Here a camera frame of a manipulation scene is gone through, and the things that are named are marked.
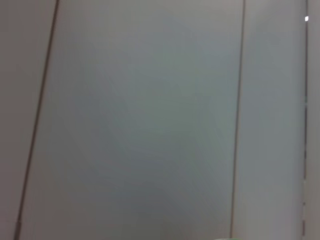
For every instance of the small white wall tab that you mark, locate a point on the small white wall tab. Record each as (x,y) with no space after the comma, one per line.
(306,18)

